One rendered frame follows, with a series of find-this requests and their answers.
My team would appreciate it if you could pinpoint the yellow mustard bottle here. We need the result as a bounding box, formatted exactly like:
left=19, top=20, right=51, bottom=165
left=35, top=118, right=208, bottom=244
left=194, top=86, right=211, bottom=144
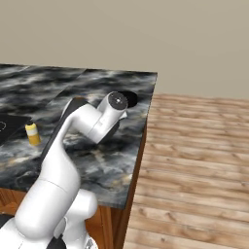
left=24, top=121, right=42, bottom=147

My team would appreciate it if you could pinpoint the wooden counter cabinet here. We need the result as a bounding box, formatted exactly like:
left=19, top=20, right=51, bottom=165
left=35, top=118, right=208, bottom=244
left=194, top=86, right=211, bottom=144
left=0, top=124, right=149, bottom=249

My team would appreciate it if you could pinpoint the black hob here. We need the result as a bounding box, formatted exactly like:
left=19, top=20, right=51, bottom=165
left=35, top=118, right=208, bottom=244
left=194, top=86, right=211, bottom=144
left=0, top=113, right=33, bottom=146

